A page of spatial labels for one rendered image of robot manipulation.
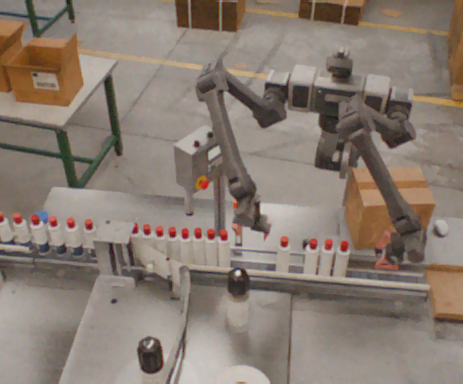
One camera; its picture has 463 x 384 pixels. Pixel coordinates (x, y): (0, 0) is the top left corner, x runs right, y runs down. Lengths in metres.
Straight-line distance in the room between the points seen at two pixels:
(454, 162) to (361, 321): 2.48
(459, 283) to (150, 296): 1.29
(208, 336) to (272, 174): 2.22
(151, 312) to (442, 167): 2.86
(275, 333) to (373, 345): 0.38
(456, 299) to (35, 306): 1.71
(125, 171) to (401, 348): 2.62
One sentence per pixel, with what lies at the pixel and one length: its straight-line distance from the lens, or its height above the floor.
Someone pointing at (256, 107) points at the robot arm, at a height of 1.51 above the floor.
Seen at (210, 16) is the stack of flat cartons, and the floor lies 0.15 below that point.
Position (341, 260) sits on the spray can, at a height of 1.01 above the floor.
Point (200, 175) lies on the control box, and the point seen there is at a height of 1.36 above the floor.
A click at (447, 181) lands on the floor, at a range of 4.53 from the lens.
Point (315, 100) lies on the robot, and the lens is 2.46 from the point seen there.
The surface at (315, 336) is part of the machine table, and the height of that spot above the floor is 0.83.
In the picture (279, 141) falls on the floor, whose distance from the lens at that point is 4.63.
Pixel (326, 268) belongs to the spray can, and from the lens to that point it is 2.43.
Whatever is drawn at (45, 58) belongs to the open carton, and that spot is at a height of 0.94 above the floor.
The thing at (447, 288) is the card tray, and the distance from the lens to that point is 2.65.
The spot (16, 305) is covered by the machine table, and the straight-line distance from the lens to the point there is 2.59.
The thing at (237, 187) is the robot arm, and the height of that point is 1.46.
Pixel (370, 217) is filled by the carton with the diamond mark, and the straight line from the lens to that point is 2.54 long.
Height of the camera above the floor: 2.77
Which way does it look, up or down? 42 degrees down
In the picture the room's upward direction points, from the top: straight up
